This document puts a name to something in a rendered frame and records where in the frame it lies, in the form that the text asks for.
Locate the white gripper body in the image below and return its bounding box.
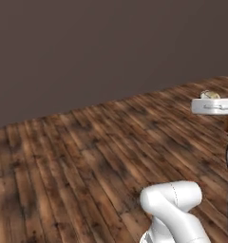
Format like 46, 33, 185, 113
191, 97, 228, 116

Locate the beige round object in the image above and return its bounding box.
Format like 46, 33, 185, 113
199, 89, 221, 100

